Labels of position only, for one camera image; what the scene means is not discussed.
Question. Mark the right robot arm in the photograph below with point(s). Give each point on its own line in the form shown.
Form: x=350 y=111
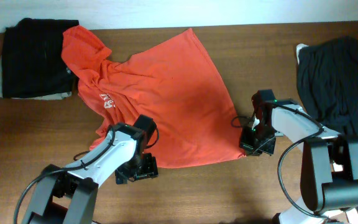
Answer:
x=329 y=167

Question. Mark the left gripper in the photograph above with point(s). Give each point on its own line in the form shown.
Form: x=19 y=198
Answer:
x=151 y=167

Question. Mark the red orange t-shirt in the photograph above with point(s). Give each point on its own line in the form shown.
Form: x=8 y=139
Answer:
x=175 y=83

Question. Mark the folded black garment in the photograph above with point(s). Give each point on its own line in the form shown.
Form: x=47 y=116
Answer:
x=32 y=62

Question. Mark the dark grey garment pile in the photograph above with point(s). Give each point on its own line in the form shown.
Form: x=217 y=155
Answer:
x=340 y=84

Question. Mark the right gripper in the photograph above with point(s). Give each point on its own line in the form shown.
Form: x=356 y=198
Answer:
x=250 y=149

